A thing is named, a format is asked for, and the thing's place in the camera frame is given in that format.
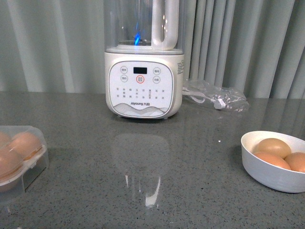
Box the brown egg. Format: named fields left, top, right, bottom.
left=285, top=152, right=305, bottom=173
left=0, top=147, right=23, bottom=193
left=254, top=152, right=291, bottom=170
left=0, top=132, right=11, bottom=148
left=8, top=132, right=42, bottom=161

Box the clear plastic egg box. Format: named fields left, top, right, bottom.
left=0, top=125, right=49, bottom=205

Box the brown egg at edge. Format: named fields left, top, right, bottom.
left=285, top=152, right=305, bottom=173

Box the white power cable plug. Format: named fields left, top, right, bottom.
left=182, top=87, right=226, bottom=110

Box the brown egg in bowl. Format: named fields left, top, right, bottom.
left=254, top=152, right=291, bottom=170

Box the pale egg in bowl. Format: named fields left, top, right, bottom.
left=254, top=138, right=292, bottom=159

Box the white bowl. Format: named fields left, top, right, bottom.
left=241, top=131, right=305, bottom=193

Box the clear plastic bag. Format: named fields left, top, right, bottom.
left=183, top=79, right=249, bottom=112

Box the white Joyoung blender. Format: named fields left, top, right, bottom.
left=104, top=0, right=185, bottom=119

